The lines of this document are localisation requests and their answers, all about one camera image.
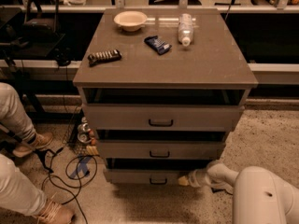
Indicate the dark striped snack bar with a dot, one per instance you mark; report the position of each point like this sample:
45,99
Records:
100,57

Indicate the tan lower shoe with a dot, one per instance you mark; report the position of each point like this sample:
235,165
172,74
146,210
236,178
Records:
55,213

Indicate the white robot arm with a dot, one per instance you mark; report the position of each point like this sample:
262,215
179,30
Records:
259,196

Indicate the person's leg beige trousers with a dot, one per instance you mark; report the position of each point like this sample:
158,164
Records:
13,115
17,192

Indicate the black bag on shelf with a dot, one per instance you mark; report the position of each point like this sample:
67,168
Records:
41,28

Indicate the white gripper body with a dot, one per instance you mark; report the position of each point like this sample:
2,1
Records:
197,178

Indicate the wire basket with cans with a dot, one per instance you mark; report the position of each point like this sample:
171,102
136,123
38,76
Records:
79,136

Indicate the person's upper leg beige trousers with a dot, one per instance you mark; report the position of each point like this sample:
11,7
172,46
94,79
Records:
13,115

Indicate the white bowl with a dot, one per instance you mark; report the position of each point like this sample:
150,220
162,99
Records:
130,21

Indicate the grey top drawer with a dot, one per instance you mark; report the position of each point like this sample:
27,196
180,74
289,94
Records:
209,118

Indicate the person's lower leg beige trousers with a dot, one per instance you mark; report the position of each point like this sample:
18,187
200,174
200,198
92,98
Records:
17,192

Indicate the clear plastic water bottle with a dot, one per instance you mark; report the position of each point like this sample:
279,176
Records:
185,29

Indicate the grey middle drawer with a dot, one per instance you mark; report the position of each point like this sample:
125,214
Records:
166,145

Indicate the grey drawer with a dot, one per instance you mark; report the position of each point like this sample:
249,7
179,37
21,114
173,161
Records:
166,145
209,118
151,172

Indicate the tan upper shoe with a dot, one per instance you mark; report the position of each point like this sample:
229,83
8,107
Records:
39,142

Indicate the tan shoe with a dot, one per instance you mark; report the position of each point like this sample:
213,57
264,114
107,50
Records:
55,213
39,142

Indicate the grey bottom drawer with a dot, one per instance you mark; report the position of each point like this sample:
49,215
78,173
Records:
151,172

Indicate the grey drawer cabinet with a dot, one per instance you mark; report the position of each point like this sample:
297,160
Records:
210,71

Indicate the blue snack packet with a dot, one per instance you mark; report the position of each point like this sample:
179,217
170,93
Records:
160,46

